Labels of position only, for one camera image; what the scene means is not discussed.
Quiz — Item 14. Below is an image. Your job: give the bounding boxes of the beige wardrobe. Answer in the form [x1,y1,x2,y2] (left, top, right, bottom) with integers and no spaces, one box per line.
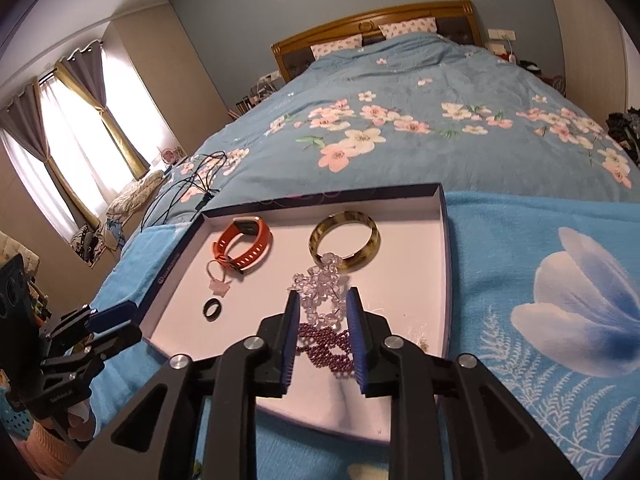
[102,2,241,171]
[540,0,631,121]

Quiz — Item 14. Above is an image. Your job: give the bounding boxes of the purple bead bracelet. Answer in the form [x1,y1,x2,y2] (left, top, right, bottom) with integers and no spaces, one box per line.
[297,322,358,378]

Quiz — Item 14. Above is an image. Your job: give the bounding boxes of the mottled green bangle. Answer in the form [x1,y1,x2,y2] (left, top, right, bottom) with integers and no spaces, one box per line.
[308,211,381,272]

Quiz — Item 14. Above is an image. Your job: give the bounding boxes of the orange smart watch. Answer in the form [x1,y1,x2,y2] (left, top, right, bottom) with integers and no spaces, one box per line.
[218,216,273,273]

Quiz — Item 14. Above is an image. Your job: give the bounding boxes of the spotted pillow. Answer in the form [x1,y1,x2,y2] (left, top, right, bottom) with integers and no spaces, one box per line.
[310,35,363,61]
[378,16,437,40]

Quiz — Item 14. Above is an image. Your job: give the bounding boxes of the blue flower-print towel blanket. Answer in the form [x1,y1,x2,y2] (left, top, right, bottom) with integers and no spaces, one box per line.
[90,190,640,480]

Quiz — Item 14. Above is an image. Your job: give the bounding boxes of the black cable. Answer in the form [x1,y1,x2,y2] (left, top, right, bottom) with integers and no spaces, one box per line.
[140,151,228,233]

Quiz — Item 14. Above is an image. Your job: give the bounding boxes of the wooden bed headboard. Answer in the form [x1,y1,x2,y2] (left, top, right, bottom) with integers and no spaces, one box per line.
[271,0,483,83]

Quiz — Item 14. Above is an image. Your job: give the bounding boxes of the teal perforated basket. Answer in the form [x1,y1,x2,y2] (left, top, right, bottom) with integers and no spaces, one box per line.
[0,380,38,443]

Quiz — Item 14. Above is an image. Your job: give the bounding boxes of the wooden bed floral duvet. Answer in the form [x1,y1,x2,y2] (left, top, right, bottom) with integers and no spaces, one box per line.
[107,31,633,241]

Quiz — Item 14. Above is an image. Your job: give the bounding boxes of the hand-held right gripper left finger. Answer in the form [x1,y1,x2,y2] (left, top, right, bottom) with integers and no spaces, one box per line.
[65,289,302,480]

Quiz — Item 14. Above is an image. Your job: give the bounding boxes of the cream bundled blanket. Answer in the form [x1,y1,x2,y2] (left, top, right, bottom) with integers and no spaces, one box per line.
[107,175,166,218]

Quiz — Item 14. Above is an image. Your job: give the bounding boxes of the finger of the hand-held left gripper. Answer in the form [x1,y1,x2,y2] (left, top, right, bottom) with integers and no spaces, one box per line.
[40,325,142,376]
[40,301,139,343]

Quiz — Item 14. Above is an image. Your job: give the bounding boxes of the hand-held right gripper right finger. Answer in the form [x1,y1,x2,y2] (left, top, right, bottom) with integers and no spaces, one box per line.
[346,287,583,480]

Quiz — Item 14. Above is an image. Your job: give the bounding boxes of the dark blue shallow box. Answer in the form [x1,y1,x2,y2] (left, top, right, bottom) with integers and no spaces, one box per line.
[141,182,453,445]

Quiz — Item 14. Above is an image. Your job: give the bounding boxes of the row of cosmetic bottles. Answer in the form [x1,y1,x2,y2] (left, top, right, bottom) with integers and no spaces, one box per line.
[227,72,281,121]

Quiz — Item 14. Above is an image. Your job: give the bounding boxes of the pile of colourful clothes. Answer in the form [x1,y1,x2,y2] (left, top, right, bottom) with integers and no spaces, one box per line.
[70,220,126,266]

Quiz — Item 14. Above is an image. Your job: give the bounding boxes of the clear crystal bracelet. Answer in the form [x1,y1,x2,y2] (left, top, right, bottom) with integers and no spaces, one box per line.
[288,252,351,328]

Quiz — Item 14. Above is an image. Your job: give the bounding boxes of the grey and yellow curtain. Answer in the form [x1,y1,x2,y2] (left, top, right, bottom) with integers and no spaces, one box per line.
[54,40,151,181]

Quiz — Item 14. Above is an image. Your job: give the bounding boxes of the pile of dark clothes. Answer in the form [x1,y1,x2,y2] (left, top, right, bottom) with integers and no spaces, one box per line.
[605,107,640,166]

